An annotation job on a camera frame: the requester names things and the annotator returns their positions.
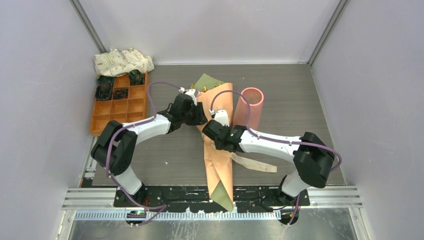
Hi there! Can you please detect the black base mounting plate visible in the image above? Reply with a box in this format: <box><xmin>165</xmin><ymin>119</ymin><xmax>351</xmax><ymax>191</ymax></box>
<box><xmin>113</xmin><ymin>185</ymin><xmax>311</xmax><ymax>215</ymax></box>

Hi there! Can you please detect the beige ribbon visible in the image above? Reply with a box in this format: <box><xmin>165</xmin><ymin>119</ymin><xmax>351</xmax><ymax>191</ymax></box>
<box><xmin>229</xmin><ymin>153</ymin><xmax>278</xmax><ymax>173</ymax></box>

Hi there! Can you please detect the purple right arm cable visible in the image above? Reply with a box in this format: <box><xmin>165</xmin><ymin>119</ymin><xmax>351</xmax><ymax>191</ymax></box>
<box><xmin>209</xmin><ymin>90</ymin><xmax>343</xmax><ymax>227</ymax></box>

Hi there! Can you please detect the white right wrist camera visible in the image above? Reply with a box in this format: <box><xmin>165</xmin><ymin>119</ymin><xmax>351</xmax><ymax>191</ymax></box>
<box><xmin>209</xmin><ymin>109</ymin><xmax>230</xmax><ymax>127</ymax></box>

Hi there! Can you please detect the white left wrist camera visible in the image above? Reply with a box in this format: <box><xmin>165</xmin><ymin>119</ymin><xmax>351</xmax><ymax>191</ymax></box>
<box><xmin>178</xmin><ymin>87</ymin><xmax>199</xmax><ymax>106</ymax></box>

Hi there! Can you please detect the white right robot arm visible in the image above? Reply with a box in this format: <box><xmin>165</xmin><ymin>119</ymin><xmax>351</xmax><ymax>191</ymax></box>
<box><xmin>202</xmin><ymin>119</ymin><xmax>335</xmax><ymax>206</ymax></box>

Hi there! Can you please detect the orange wooden compartment tray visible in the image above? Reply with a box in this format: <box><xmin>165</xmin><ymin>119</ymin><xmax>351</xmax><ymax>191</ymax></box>
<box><xmin>89</xmin><ymin>73</ymin><xmax>149</xmax><ymax>137</ymax></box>

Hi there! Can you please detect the teal dark rolled item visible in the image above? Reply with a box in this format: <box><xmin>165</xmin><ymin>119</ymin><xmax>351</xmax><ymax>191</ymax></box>
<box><xmin>96</xmin><ymin>75</ymin><xmax>115</xmax><ymax>85</ymax></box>

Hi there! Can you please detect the orange and green wrapping paper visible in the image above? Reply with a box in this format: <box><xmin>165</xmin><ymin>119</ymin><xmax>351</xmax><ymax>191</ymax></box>
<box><xmin>194</xmin><ymin>73</ymin><xmax>234</xmax><ymax>212</ymax></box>

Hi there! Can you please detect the dark rolled item in tray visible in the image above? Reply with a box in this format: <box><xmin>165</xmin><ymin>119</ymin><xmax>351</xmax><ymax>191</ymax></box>
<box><xmin>95</xmin><ymin>82</ymin><xmax>113</xmax><ymax>101</ymax></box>

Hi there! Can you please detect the dark green rolled item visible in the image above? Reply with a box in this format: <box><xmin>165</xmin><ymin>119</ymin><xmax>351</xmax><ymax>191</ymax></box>
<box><xmin>128</xmin><ymin>69</ymin><xmax>146</xmax><ymax>86</ymax></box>

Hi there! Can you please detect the pink cylindrical vase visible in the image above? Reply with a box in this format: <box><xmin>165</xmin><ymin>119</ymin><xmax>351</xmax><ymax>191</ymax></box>
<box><xmin>232</xmin><ymin>87</ymin><xmax>264</xmax><ymax>130</ymax></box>

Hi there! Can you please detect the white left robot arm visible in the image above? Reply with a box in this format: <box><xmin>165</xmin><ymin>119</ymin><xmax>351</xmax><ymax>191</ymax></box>
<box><xmin>90</xmin><ymin>92</ymin><xmax>207</xmax><ymax>207</ymax></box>

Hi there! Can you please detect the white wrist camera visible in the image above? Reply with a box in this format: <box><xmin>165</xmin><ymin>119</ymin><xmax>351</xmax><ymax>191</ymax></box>
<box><xmin>209</xmin><ymin>109</ymin><xmax>230</xmax><ymax>127</ymax></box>
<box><xmin>178</xmin><ymin>87</ymin><xmax>199</xmax><ymax>106</ymax></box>

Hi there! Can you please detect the cream printed cloth bag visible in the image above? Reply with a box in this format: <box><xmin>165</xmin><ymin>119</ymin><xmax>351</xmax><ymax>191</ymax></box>
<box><xmin>93</xmin><ymin>48</ymin><xmax>155</xmax><ymax>77</ymax></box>

